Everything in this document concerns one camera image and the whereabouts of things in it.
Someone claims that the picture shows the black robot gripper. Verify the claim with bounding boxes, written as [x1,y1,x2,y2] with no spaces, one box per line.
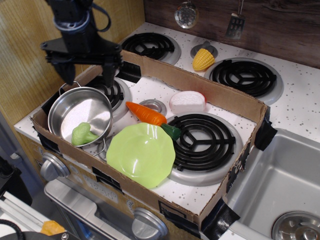
[40,25,123,87]

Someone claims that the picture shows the silver stovetop ring inside fence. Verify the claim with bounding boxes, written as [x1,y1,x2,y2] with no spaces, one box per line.
[138,98,168,117]

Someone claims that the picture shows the silver oven door handle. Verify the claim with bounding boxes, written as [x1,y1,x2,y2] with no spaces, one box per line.
[44,180,135,240]

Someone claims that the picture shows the right silver stove knob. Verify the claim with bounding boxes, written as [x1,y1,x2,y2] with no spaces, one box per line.
[131,207,169,240]

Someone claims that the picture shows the orange object at bottom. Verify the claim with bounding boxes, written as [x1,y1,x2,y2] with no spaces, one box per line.
[40,220,66,236]

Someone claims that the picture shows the grey stovetop knob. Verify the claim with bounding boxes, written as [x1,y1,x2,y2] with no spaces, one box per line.
[190,41,218,58]

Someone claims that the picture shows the green toy broccoli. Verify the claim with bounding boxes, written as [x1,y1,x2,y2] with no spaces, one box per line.
[71,122,99,146]

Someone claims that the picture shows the back right black burner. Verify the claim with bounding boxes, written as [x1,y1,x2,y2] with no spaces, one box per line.
[204,57,284,106]

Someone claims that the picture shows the brown cardboard fence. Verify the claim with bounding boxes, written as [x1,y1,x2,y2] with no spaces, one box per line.
[31,51,277,240]

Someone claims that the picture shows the hanging steel spatula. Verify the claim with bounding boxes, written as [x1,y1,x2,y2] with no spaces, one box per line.
[225,0,246,40]

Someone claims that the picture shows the front right black burner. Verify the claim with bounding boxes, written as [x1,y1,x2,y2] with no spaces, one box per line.
[168,112,243,187]

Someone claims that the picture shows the front left black burner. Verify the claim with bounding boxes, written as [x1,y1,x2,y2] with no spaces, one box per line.
[86,76,132,123]

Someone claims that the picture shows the hanging steel strainer ladle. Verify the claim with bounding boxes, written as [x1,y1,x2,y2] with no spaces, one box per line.
[174,0,199,29]

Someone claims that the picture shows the orange toy carrot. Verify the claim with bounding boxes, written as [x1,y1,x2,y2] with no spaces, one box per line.
[125,101,182,141]

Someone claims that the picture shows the black cable at bottom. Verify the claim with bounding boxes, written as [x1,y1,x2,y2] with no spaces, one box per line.
[0,219,26,240]

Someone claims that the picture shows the yellow toy corn cob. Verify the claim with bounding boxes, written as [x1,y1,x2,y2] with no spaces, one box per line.
[192,48,216,71]

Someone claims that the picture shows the grey metal sink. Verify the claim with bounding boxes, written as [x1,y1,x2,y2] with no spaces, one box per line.
[225,129,320,240]

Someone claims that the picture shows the small steel pot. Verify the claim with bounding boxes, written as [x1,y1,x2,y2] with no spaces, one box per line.
[47,81,113,155]

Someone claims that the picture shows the silver stove knob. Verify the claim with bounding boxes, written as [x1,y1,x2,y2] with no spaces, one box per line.
[131,207,169,240]
[40,152,70,182]

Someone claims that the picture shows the steel sink drain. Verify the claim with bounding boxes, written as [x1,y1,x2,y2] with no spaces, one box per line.
[270,211,320,240]

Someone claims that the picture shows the left silver stove knob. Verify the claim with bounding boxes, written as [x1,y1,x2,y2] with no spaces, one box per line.
[40,152,70,182]

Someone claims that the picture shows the black burner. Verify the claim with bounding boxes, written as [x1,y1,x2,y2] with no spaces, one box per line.
[86,76,132,123]
[168,112,243,187]
[204,57,284,106]
[120,32,182,65]

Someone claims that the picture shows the light green plastic plate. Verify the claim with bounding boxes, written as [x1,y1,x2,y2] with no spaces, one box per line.
[106,123,176,189]

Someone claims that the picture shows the white toy cheese wedge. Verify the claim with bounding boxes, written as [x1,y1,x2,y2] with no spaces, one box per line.
[169,91,207,114]

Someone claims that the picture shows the back left black burner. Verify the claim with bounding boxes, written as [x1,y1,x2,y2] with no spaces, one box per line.
[120,32,182,65]

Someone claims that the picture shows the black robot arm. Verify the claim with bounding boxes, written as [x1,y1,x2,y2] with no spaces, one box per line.
[40,0,123,87]

